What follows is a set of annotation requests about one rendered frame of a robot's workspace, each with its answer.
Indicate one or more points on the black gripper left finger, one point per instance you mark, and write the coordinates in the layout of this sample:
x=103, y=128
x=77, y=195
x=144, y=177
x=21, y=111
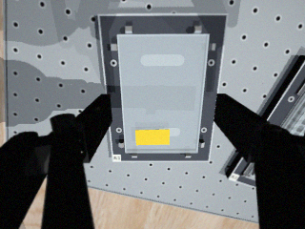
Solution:
x=26, y=159

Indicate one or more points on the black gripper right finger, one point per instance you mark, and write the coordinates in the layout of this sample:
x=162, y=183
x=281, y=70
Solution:
x=279, y=166

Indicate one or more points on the dark grey rectangular plate holder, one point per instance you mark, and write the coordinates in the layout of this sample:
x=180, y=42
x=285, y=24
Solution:
x=292, y=87

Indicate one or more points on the white multi-well plate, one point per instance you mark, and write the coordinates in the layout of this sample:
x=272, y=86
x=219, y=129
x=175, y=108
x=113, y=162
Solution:
x=294, y=121

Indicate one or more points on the dark grey rectangular frame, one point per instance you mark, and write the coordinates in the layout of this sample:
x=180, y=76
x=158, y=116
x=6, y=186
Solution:
x=213, y=24

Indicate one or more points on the clear rectangular plastic lid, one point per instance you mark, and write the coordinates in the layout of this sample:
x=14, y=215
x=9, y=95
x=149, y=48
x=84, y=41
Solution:
x=162, y=79

